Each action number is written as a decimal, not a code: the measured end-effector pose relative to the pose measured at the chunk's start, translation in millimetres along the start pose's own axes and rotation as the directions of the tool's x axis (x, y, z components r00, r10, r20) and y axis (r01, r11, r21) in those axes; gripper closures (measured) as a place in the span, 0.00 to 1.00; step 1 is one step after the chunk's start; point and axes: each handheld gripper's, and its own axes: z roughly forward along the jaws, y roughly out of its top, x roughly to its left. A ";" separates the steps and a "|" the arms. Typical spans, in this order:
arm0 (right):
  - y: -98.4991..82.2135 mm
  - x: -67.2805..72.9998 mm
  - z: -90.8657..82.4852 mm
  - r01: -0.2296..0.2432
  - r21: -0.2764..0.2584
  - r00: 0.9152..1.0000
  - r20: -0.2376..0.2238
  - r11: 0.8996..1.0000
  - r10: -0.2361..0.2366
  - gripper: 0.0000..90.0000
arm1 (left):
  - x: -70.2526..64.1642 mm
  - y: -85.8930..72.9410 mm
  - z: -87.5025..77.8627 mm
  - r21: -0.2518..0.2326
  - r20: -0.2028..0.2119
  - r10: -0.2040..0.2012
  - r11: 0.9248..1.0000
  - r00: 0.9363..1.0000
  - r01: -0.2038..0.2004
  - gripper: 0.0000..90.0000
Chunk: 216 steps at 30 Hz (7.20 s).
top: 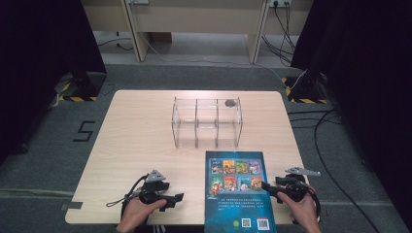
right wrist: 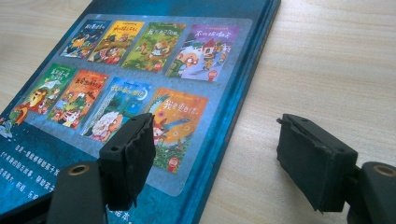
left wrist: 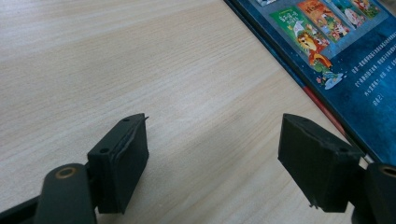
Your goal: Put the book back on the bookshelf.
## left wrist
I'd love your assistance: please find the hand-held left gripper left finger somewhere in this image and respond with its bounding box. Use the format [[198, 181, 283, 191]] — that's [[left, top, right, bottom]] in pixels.
[[87, 113, 150, 215]]

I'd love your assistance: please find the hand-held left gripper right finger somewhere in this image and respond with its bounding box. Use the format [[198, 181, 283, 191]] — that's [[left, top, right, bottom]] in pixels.
[[277, 113, 370, 214]]

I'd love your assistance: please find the blue picture book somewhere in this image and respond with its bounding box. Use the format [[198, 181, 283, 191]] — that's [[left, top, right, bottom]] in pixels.
[[223, 0, 396, 166]]

